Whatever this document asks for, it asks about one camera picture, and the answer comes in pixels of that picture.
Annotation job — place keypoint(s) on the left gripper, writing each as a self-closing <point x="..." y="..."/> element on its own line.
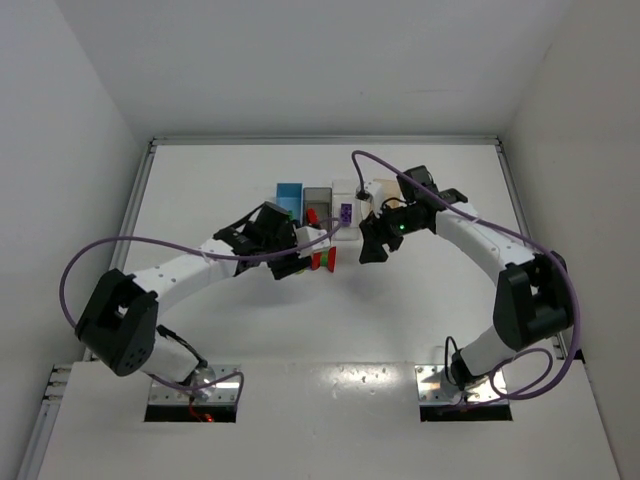
<point x="288" y="267"/>

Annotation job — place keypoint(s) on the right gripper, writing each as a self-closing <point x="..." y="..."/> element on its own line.
<point x="379" y="231"/>

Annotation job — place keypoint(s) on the red green red lego stack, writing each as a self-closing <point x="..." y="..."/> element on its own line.
<point x="325" y="259"/>

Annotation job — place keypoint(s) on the purple lego brick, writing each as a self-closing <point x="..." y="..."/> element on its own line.
<point x="346" y="213"/>

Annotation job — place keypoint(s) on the red and green lego block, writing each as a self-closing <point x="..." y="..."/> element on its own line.
<point x="312" y="218"/>

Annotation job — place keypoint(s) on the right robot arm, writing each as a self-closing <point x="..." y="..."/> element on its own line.
<point x="532" y="299"/>

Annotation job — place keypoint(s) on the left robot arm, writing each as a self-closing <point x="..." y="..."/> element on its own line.
<point x="120" y="323"/>

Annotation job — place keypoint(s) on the clear container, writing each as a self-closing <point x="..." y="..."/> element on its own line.
<point x="344" y="191"/>

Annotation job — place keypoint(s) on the amber container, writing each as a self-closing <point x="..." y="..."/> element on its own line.
<point x="393" y="196"/>

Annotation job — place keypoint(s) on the blue container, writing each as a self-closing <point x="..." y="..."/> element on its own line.
<point x="289" y="196"/>

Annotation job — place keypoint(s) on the dark grey container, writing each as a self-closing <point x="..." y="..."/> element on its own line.
<point x="320" y="199"/>

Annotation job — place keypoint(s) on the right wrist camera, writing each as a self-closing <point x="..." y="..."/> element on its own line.
<point x="370" y="196"/>

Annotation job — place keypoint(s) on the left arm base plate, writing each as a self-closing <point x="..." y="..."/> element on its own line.
<point x="217" y="385"/>

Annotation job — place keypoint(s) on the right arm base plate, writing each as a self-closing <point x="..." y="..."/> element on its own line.
<point x="434" y="390"/>

